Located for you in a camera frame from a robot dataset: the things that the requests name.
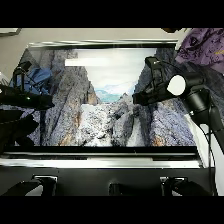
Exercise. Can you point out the purple printed garment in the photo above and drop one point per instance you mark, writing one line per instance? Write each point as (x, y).
(203, 46)

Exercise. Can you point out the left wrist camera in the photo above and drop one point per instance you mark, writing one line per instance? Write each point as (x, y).
(22, 71)

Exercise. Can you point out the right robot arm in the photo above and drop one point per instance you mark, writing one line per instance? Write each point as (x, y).
(200, 100)

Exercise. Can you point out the blue garment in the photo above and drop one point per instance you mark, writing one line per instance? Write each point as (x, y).
(40, 78)

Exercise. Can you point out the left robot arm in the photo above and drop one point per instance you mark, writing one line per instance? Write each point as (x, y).
(20, 98)

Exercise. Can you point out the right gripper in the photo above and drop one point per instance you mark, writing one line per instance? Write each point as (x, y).
(150, 95)

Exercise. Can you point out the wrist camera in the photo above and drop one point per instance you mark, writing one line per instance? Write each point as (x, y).
(154, 68)
(22, 71)

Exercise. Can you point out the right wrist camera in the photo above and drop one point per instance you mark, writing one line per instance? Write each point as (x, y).
(154, 68)

